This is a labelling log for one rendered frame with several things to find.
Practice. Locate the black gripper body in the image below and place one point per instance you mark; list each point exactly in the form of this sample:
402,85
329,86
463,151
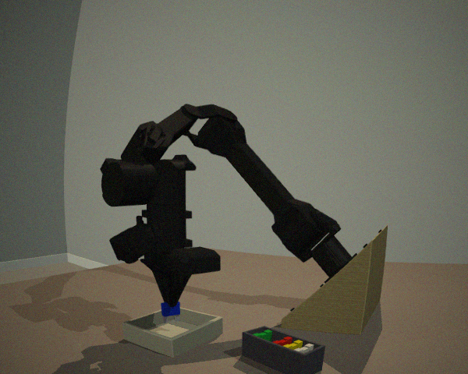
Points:
172,224

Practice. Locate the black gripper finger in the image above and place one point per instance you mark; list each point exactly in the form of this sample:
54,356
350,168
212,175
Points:
174,284
157,275

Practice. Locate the red fuse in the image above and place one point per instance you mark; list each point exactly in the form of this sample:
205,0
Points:
285,341

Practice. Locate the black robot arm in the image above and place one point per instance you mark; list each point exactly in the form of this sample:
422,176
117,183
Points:
140,177

